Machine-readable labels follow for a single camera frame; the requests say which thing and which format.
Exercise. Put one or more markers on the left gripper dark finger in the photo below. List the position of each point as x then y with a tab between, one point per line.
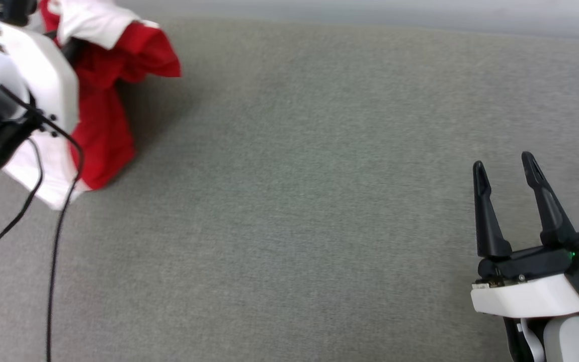
74	46
75	57

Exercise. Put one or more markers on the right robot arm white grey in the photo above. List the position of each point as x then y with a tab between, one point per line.
576	342

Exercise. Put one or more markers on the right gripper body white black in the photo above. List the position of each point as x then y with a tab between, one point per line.
520	296

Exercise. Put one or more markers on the red white basketball jersey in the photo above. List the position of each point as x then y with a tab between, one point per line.
103	125

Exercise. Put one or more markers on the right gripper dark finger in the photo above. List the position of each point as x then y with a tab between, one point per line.
488	226
553	221

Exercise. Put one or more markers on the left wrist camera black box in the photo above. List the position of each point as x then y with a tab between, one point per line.
17	11

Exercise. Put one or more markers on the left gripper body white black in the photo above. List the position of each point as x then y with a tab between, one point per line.
48	80

